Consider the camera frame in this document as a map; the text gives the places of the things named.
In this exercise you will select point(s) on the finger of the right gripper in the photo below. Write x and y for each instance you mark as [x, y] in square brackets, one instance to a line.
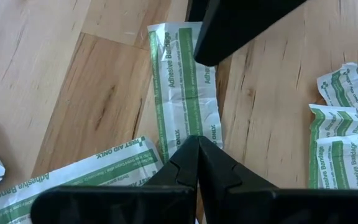
[199, 9]
[235, 28]

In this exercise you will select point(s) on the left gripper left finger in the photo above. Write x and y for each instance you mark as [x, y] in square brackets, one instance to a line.
[182, 168]

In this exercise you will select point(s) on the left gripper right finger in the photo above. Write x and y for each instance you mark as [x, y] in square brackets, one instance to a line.
[219, 174]

